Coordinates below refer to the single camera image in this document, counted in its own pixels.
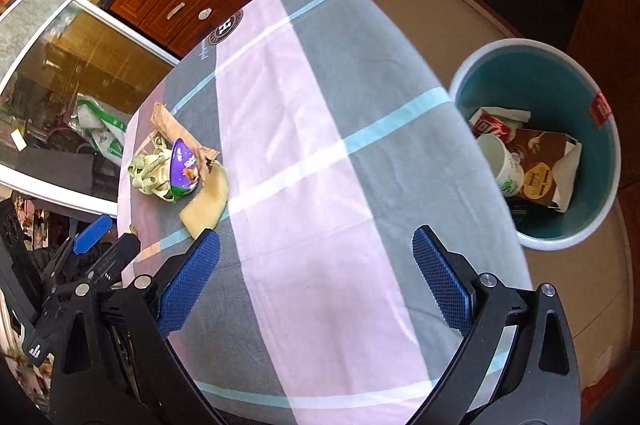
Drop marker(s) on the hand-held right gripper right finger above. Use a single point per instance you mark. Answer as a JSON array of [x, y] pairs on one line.
[[442, 280]]

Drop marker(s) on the grey trash bin teal inside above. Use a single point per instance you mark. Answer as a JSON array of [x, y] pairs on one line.
[[525, 65]]

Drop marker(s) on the brown drink carton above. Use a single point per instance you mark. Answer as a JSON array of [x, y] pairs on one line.
[[545, 175]]

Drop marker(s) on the red soda can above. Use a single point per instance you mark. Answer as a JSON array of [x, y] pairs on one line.
[[492, 125]]

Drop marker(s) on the purple foil wrapper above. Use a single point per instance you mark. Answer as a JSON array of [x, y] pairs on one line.
[[182, 165]]

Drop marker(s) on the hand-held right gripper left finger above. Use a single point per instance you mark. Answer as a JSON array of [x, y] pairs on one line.
[[190, 285]]

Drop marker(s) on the white paper cup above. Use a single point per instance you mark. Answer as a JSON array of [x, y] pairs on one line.
[[510, 175]]

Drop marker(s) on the glass sliding door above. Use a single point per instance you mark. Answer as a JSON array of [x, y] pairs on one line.
[[75, 55]]

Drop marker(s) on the checked pink grey tablecloth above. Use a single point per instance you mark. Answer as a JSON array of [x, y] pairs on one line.
[[325, 105]]

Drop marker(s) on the green white plastic bag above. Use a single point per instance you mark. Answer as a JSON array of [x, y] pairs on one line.
[[102, 130]]

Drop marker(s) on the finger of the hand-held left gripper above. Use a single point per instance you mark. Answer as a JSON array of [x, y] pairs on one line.
[[90, 232], [120, 255]]

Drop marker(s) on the torn brown paper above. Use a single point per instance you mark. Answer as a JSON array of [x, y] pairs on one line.
[[172, 125]]

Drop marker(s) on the tall wooden cabinet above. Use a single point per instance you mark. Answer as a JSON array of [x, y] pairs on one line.
[[610, 80]]

